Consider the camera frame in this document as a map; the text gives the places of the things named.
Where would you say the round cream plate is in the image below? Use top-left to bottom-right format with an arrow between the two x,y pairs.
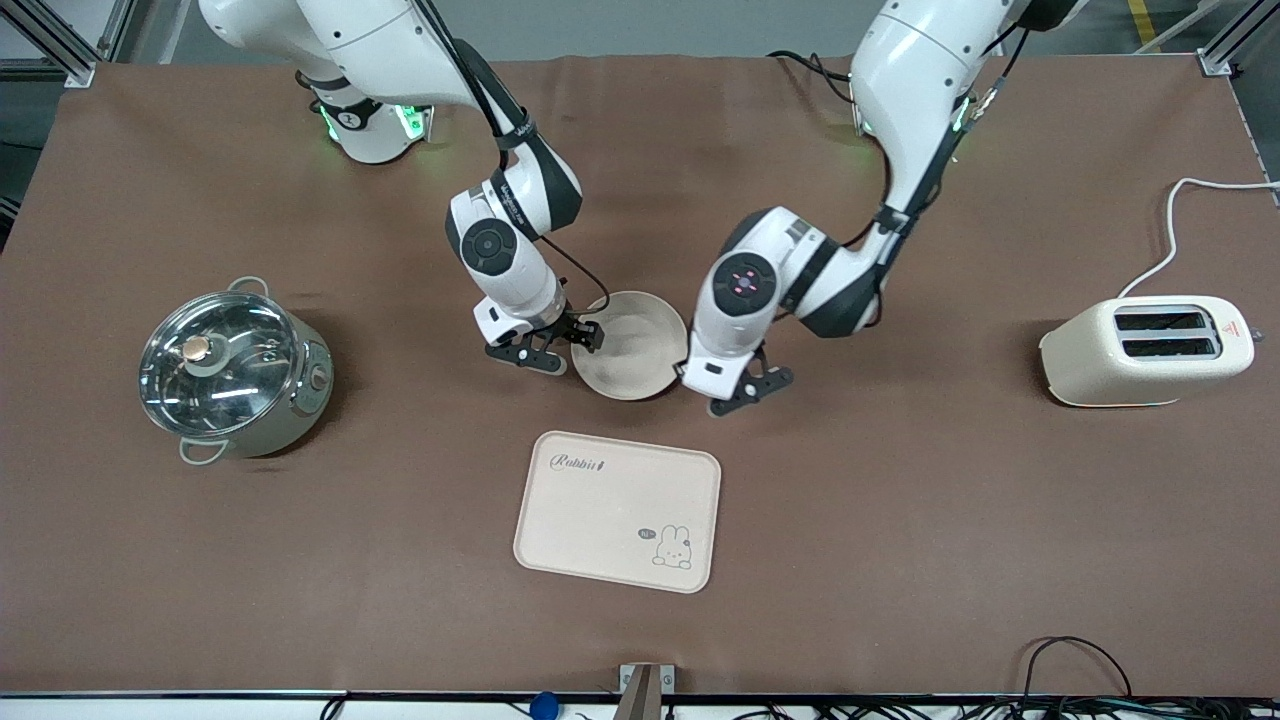
570,291 -> 690,402

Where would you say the cream two-slot toaster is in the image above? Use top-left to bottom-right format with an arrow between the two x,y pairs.
1038,295 -> 1257,408

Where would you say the glass pot lid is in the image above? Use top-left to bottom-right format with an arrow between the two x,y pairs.
139,292 -> 301,438

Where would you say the brown table mat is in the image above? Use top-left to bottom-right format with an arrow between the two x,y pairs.
0,52 -> 1280,698

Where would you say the tangled black cable bundle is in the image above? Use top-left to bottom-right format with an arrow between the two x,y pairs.
700,697 -> 1280,720

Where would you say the grey electric cooking pot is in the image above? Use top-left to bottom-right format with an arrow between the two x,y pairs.
138,276 -> 335,467

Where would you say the aluminium frame post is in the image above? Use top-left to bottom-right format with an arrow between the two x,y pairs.
1195,0 -> 1280,77
0,0 -> 136,89

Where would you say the cream rabbit print tray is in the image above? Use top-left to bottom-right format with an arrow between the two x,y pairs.
513,430 -> 723,595

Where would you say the black base power cable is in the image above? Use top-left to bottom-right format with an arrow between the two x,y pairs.
766,48 -> 859,107

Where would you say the white toaster power cable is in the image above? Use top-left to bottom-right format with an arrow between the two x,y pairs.
1118,178 -> 1280,299

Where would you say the black looped cable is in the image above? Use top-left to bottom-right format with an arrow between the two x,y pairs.
1020,635 -> 1134,701

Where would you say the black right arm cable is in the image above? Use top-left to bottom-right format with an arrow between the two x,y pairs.
545,235 -> 612,301

